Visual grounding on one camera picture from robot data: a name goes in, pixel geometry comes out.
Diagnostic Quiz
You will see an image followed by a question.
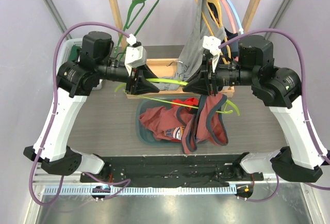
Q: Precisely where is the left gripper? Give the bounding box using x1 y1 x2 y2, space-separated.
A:
97 59 160 95

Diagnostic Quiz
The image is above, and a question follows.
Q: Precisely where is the red tank top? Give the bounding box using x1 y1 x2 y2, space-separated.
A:
171 97 199 110

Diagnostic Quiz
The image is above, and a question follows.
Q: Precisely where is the grey tank top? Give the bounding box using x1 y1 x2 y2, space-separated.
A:
155 0 224 91

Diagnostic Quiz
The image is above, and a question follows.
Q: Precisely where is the lime green hanger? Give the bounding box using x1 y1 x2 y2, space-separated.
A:
114 77 241 118

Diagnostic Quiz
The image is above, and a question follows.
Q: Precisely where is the maroon graphic tank top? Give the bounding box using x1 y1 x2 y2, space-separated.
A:
139 93 228 154

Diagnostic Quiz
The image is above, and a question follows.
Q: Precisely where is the green plastic hanger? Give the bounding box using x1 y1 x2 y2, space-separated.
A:
115 0 160 49

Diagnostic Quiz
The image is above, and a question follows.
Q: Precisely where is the yellow hanger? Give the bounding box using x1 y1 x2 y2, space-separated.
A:
195 0 232 65

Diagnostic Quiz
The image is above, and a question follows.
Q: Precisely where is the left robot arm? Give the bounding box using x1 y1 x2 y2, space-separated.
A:
23 31 159 182

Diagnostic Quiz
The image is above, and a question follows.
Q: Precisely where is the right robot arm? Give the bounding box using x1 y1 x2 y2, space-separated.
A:
139 31 329 183

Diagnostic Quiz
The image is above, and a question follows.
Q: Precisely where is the light blue hanger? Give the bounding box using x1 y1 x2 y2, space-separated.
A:
226 0 244 35

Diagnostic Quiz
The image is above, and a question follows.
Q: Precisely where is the navy tank top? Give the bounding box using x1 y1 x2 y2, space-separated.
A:
201 0 240 59

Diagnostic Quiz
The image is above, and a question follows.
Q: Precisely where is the pink hanger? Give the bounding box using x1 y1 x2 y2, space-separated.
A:
220 0 237 34

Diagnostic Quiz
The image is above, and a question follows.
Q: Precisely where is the wooden clothes rack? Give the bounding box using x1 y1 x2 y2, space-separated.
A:
103 0 270 100

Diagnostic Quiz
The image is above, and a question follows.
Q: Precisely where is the teal plastic tub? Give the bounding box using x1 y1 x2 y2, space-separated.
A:
136 97 194 147

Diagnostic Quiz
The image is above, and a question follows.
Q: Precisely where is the green folded shirt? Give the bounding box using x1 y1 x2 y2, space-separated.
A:
68 45 81 61

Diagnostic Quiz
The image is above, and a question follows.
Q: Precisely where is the white plastic basket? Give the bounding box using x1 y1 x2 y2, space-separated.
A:
57 38 102 97

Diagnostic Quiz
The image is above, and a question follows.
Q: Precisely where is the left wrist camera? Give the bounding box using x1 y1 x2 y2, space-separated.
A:
124 34 147 75

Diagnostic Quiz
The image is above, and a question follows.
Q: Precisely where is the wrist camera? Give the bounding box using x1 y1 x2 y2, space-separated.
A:
202 36 221 73
124 34 147 75

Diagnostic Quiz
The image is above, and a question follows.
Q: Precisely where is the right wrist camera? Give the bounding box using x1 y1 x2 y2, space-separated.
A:
202 36 221 73

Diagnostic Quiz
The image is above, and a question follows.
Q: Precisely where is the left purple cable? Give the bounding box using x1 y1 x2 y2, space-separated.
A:
28 22 134 206

